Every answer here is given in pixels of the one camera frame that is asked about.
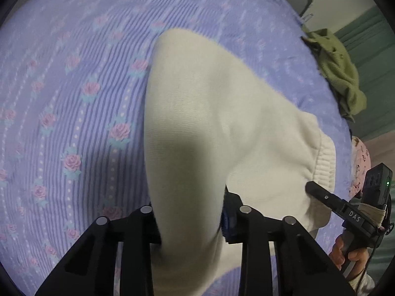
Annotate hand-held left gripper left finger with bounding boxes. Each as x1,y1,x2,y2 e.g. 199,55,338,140
35,206,161,296

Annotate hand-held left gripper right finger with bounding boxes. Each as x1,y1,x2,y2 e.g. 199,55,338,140
221,185,355,296

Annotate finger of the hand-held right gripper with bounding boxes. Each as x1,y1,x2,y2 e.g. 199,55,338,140
305,181,350,220

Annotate cream white sweater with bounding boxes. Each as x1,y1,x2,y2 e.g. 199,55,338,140
143,28,337,296

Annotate person's right hand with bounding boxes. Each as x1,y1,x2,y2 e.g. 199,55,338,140
328,234,371,282

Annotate pink floral quilt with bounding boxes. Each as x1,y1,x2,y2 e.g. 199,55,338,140
348,136,371,198

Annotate green knit cloth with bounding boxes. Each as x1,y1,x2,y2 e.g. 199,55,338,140
302,28,368,123

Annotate green curtain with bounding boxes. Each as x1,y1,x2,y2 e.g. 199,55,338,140
335,6,395,141

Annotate purple floral bed sheet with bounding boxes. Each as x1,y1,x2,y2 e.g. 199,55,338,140
0,0,355,296

